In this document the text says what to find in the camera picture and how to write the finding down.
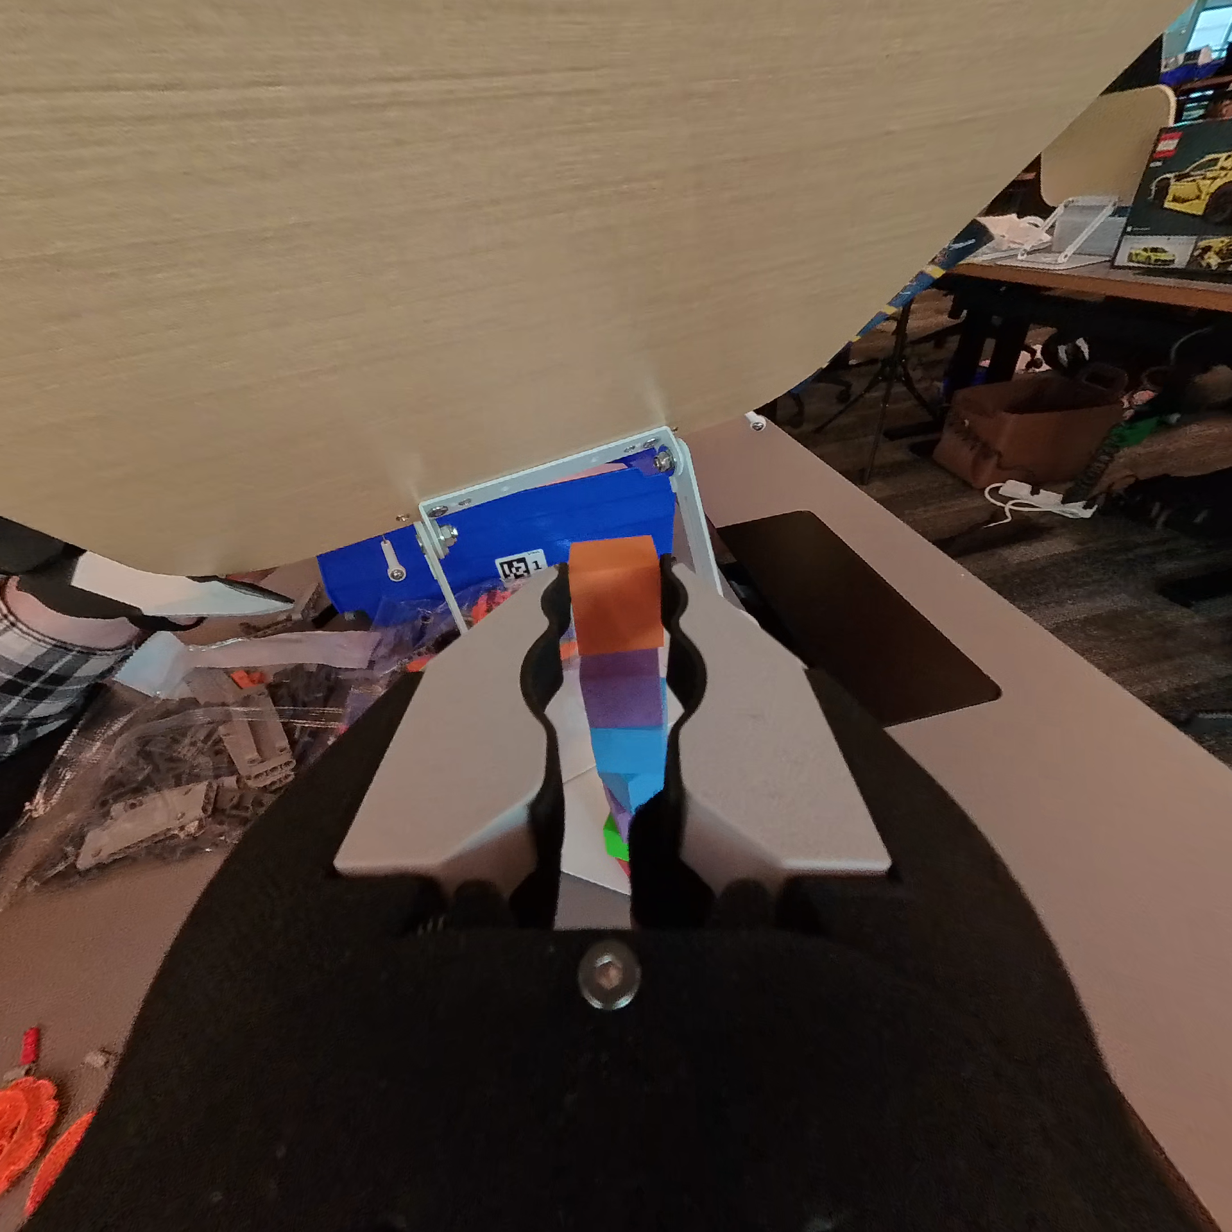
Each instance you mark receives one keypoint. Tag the orange foam block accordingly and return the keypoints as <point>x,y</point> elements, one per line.
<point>617,598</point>

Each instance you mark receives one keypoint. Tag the person's plaid shirt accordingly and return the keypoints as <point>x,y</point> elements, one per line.
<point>49,684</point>

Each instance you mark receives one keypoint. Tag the clear bag of mixed parts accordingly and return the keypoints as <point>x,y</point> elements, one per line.
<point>174,771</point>

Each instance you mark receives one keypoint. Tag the tan background book stand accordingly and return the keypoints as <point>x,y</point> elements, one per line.
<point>1107,144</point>

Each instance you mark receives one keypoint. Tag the green foam block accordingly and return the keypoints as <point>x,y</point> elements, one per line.
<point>617,846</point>

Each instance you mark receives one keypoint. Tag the small red pin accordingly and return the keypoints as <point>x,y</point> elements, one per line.
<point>29,1045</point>

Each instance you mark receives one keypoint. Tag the orange plastic gear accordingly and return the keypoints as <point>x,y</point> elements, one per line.
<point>64,1161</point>
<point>24,1136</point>

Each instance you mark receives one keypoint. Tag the yellow car picture box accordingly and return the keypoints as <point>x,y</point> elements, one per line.
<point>1185,193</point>

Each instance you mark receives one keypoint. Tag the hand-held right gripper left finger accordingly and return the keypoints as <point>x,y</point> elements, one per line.
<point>453,790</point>

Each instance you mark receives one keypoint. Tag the brown cardboard box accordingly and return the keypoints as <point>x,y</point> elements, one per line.
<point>1031,425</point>

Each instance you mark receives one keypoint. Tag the white crossbar bracket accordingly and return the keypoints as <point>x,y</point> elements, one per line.
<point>539,477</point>

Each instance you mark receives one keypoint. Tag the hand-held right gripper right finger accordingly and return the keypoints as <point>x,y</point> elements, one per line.
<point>780,790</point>

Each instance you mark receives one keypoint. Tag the blue box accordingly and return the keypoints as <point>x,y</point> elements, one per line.
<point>579,520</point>

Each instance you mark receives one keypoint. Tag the purple foam block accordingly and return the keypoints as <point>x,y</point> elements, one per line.
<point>626,693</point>
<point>621,821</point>

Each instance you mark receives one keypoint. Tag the black tripod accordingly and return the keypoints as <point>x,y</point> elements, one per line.
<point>897,357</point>

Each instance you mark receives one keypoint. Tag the crinkled bag of orange gears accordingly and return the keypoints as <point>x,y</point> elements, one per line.
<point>482,605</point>

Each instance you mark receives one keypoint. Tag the blue foam block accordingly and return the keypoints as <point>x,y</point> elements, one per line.
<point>632,752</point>
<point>626,791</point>

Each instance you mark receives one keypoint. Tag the grey desk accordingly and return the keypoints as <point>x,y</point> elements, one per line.
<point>1060,819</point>

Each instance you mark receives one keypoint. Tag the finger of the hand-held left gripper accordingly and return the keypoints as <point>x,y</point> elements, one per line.
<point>49,621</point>
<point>193,592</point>

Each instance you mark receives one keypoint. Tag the white power strip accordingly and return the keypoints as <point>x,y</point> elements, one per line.
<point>1045,499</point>

